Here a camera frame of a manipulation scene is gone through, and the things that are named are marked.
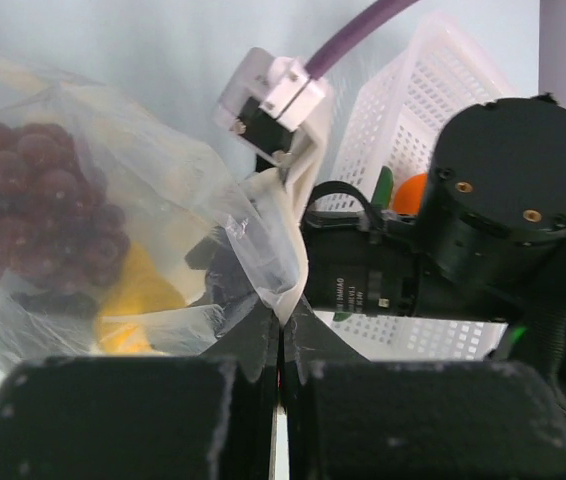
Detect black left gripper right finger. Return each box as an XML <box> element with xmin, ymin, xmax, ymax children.
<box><xmin>282</xmin><ymin>302</ymin><xmax>566</xmax><ymax>479</ymax></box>

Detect orange fake fruit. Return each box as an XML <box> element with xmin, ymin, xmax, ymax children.
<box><xmin>391</xmin><ymin>172</ymin><xmax>427</xmax><ymax>215</ymax></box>

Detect yellow fake fruit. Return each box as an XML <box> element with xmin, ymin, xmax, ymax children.
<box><xmin>93</xmin><ymin>242</ymin><xmax>185</xmax><ymax>355</ymax></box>

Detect clear zip top bag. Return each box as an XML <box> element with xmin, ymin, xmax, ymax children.
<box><xmin>0</xmin><ymin>52</ymin><xmax>307</xmax><ymax>371</ymax></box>

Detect dark purple fake grapes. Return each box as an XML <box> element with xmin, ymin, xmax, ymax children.
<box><xmin>0</xmin><ymin>122</ymin><xmax>130</xmax><ymax>294</ymax></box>

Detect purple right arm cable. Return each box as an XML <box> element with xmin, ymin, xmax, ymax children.
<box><xmin>305</xmin><ymin>0</ymin><xmax>419</xmax><ymax>81</ymax></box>

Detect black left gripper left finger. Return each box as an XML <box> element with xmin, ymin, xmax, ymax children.
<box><xmin>0</xmin><ymin>304</ymin><xmax>279</xmax><ymax>479</ymax></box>

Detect green fake vegetable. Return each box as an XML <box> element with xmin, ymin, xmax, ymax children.
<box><xmin>334</xmin><ymin>167</ymin><xmax>393</xmax><ymax>322</ymax></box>

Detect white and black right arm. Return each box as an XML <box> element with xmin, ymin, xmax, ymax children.
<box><xmin>300</xmin><ymin>93</ymin><xmax>566</xmax><ymax>415</ymax></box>

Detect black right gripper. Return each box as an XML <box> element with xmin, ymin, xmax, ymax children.
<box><xmin>185</xmin><ymin>179</ymin><xmax>443</xmax><ymax>320</ymax></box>

